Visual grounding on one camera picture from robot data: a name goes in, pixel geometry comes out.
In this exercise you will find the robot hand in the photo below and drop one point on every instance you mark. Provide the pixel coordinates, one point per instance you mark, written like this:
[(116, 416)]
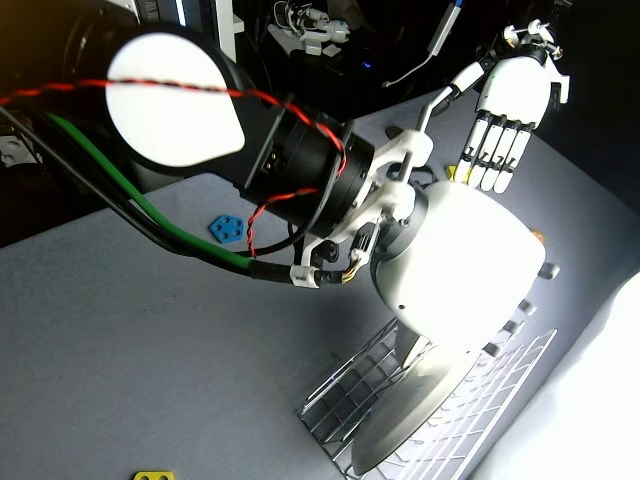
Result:
[(515, 90), (465, 265)]

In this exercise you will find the white plate with black rim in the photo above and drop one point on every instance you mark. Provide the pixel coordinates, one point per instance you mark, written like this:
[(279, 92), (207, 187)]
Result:
[(410, 415)]

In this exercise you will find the white spare robot hand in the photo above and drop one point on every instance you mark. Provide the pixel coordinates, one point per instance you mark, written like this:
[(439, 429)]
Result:
[(307, 25)]

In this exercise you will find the orange swirl toy pastry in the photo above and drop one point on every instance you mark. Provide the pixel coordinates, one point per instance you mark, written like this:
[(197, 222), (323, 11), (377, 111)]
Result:
[(537, 233)]

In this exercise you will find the solid yellow block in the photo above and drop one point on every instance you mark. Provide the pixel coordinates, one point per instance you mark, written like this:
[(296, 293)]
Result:
[(457, 172)]

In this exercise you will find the small black disc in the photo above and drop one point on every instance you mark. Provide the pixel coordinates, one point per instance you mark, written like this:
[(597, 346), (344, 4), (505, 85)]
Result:
[(393, 132)]

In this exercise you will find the blue pentagon block with holes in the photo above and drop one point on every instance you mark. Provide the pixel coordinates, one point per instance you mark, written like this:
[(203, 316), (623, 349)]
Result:
[(220, 234)]

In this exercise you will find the black column with light strip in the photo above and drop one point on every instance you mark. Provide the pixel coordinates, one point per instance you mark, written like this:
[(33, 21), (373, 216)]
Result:
[(150, 7)]

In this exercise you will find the yellow block with holes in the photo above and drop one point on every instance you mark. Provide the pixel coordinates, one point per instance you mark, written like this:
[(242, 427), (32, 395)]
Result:
[(154, 475)]

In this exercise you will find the white vertical post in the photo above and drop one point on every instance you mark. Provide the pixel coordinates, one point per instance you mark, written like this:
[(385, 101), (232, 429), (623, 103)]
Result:
[(227, 30)]

